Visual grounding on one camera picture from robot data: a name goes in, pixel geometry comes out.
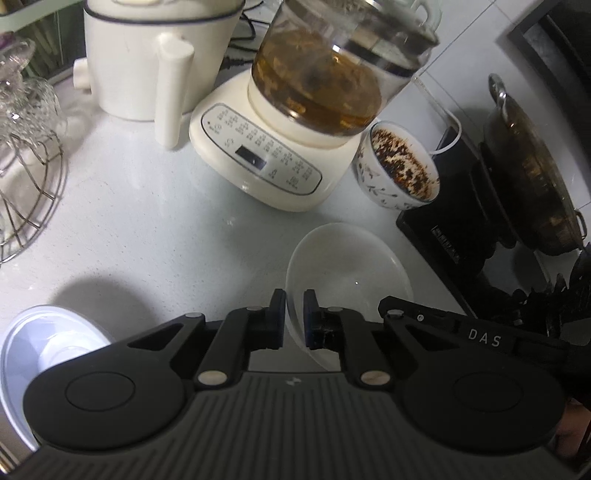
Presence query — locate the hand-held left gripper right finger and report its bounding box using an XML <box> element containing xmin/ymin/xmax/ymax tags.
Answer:
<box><xmin>302</xmin><ymin>288</ymin><xmax>446</xmax><ymax>389</ymax></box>

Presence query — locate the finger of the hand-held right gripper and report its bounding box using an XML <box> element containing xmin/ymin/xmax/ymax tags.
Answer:
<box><xmin>378</xmin><ymin>295</ymin><xmax>568</xmax><ymax>365</ymax></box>

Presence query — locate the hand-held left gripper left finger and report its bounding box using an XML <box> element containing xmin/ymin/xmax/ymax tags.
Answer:
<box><xmin>127</xmin><ymin>288</ymin><xmax>287</xmax><ymax>389</ymax></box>

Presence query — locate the white plastic bowl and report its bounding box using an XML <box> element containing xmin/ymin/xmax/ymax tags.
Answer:
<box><xmin>284</xmin><ymin>222</ymin><xmax>415</xmax><ymax>373</ymax></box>
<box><xmin>0</xmin><ymin>305</ymin><xmax>115</xmax><ymax>452</ymax></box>

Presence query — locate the person's right hand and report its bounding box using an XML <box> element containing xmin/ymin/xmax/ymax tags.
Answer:
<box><xmin>553</xmin><ymin>398</ymin><xmax>586</xmax><ymax>462</ymax></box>

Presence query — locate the black induction cooker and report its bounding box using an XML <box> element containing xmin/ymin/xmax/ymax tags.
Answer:
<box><xmin>396</xmin><ymin>124</ymin><xmax>557</xmax><ymax>320</ymax></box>

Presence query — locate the patterned bowl with spices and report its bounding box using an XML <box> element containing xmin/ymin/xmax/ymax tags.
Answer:
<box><xmin>354</xmin><ymin>121</ymin><xmax>442</xmax><ymax>212</ymax></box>

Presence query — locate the cream kettle base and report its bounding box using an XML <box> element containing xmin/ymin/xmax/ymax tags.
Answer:
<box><xmin>189</xmin><ymin>68</ymin><xmax>362</xmax><ymax>213</ymax></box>

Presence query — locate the metal wok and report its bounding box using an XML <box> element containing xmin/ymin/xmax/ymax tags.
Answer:
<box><xmin>479</xmin><ymin>72</ymin><xmax>586</xmax><ymax>257</ymax></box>

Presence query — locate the glass tea kettle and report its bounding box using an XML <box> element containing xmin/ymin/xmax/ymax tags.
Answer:
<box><xmin>247</xmin><ymin>0</ymin><xmax>443</xmax><ymax>139</ymax></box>

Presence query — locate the black framed panel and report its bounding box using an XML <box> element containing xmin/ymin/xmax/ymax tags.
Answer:
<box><xmin>507</xmin><ymin>13</ymin><xmax>591</xmax><ymax>137</ymax></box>

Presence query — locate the white electric pot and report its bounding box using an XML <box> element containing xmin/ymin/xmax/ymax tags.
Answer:
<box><xmin>73</xmin><ymin>0</ymin><xmax>246</xmax><ymax>149</ymax></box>

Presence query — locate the white power cable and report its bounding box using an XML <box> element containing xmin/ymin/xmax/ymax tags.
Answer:
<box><xmin>411</xmin><ymin>76</ymin><xmax>465</xmax><ymax>157</ymax></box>

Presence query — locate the black power cable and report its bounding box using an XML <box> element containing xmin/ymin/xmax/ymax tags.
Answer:
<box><xmin>216</xmin><ymin>11</ymin><xmax>260</xmax><ymax>72</ymax></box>

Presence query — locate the wire cup rack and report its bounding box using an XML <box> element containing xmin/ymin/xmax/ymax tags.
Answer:
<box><xmin>0</xmin><ymin>124</ymin><xmax>69</xmax><ymax>265</ymax></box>

